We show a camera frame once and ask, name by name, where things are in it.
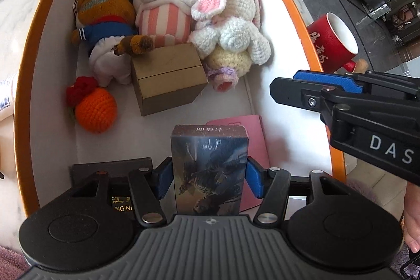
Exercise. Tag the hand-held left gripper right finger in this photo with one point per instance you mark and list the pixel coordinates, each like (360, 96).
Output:
(254, 180)

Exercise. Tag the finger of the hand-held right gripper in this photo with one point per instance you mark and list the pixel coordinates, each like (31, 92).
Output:
(288, 93)
(328, 80)

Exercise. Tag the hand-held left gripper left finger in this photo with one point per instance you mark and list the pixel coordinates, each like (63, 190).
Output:
(164, 180)

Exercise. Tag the pink embossed card wallet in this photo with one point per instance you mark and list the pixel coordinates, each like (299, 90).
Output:
(252, 135)

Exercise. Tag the shiny card deck box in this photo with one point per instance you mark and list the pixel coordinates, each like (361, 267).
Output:
(210, 168)

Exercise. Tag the brown cardboard box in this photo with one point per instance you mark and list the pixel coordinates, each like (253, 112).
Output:
(164, 83)

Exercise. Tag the orange crochet ball red flower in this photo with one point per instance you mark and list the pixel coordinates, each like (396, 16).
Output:
(95, 109)

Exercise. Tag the white crochet bunny doll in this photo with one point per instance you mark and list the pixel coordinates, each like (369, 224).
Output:
(236, 4)

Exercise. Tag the orange storage box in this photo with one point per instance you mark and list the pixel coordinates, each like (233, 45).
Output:
(49, 103)

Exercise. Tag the person's right hand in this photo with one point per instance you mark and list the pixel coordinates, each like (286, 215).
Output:
(413, 217)

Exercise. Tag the tan rounded object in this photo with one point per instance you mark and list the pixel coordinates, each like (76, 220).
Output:
(360, 65)

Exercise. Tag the red mug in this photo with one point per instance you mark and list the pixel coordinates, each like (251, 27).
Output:
(325, 40)

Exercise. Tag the purple fuzzy cloth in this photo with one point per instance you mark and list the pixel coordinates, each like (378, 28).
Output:
(370, 191)

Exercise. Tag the white pink-striped plush toy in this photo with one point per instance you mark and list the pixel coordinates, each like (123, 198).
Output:
(160, 21)

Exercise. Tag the white lotion tube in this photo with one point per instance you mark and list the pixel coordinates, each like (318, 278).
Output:
(6, 96)

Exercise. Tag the orange blue plush bear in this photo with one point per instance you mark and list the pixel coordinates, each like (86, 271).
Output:
(105, 11)

